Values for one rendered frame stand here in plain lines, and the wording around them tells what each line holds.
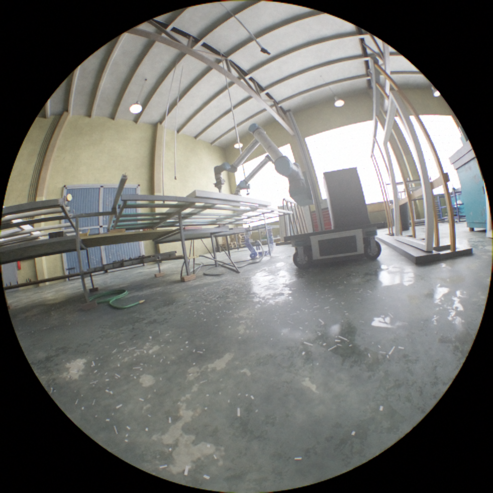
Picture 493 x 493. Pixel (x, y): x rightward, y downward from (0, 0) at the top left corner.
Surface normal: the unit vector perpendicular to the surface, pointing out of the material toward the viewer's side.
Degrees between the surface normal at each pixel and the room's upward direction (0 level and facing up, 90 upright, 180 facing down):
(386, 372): 0
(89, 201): 90
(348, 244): 90
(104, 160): 90
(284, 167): 95
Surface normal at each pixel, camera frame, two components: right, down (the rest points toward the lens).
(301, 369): -0.16, -0.99
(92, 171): 0.78, -0.11
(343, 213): -0.46, 0.10
